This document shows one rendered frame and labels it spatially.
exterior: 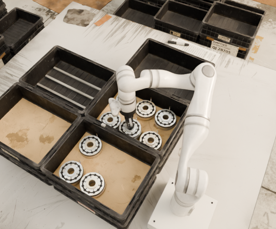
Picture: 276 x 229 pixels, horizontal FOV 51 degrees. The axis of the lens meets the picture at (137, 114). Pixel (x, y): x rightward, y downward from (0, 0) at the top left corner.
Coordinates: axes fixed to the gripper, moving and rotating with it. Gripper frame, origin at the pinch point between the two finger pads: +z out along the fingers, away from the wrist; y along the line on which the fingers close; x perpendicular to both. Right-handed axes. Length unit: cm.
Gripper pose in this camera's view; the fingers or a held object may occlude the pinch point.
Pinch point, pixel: (128, 123)
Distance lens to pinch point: 135.8
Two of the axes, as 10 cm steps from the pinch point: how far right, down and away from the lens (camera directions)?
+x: -9.7, 2.2, -1.4
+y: -2.6, -8.0, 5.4
